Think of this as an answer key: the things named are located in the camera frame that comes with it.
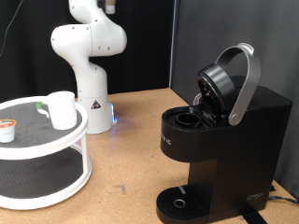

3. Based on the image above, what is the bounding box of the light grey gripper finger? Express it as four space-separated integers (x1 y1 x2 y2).
105 0 116 15

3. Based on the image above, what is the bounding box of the black Keurig coffee machine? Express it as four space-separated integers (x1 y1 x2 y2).
155 63 293 224

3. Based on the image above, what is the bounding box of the silver Keurig lid handle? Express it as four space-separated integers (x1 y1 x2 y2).
214 42 262 127

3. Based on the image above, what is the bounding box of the white two-tier turntable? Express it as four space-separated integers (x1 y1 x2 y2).
0 95 93 211

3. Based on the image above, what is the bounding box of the black drip tray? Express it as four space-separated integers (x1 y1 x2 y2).
155 185 209 224

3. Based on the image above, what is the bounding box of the black backdrop curtain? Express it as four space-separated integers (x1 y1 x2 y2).
0 0 176 104

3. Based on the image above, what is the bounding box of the black power cable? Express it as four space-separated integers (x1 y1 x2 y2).
268 186 299 206

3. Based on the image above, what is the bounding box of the white mug green-taped handle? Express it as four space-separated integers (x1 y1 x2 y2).
36 91 78 131

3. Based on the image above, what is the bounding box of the black tape strip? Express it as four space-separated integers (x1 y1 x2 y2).
237 204 268 224

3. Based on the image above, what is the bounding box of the white coffee pod orange lid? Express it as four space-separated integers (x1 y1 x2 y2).
0 119 17 144

